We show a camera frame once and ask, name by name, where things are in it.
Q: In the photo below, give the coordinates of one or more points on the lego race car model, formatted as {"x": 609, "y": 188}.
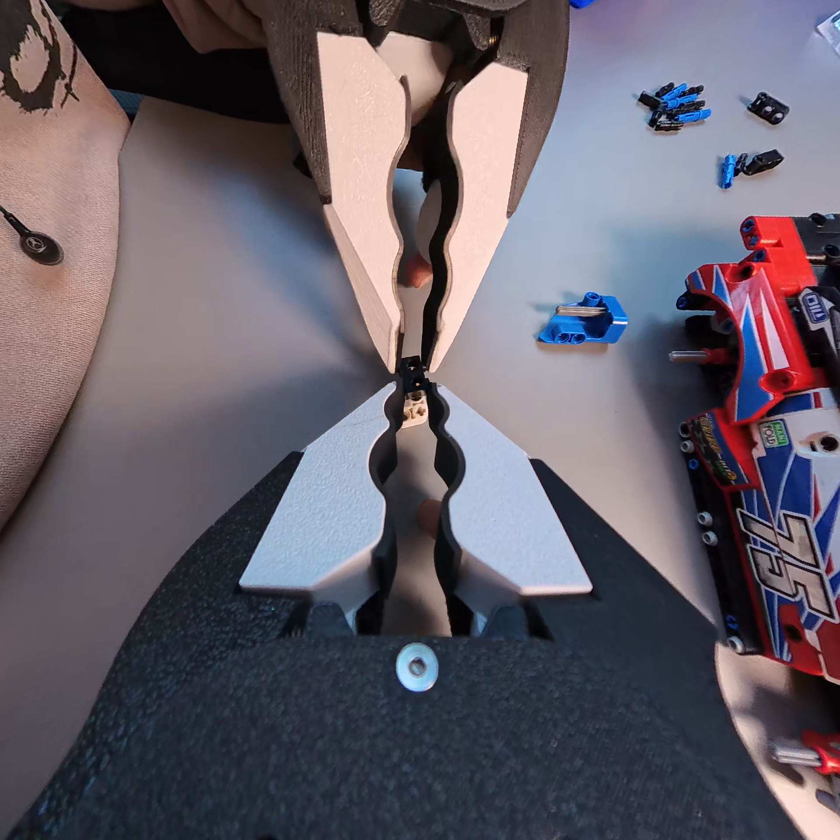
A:
{"x": 774, "y": 459}

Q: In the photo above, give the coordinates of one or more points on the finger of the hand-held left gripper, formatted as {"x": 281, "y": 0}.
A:
{"x": 358, "y": 164}
{"x": 485, "y": 164}

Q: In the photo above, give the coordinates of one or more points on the blue lego panel piece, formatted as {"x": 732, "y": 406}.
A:
{"x": 613, "y": 325}

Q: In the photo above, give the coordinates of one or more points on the grey lego axle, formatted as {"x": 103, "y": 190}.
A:
{"x": 577, "y": 310}

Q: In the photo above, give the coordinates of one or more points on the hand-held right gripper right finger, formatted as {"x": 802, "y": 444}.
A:
{"x": 518, "y": 525}

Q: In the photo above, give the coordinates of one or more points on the black two-hole lego brick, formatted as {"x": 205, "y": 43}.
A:
{"x": 413, "y": 373}

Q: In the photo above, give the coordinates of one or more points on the white lego liftarm piece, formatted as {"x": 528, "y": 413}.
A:
{"x": 415, "y": 412}

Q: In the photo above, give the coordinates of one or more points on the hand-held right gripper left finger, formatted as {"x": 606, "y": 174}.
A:
{"x": 315, "y": 525}

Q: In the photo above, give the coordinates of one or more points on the cluster of blue black pins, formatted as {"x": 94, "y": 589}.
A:
{"x": 676, "y": 106}

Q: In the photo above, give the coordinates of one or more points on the long blue lego pin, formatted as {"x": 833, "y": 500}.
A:
{"x": 728, "y": 172}

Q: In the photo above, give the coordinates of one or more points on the person's left hand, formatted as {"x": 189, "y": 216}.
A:
{"x": 216, "y": 19}

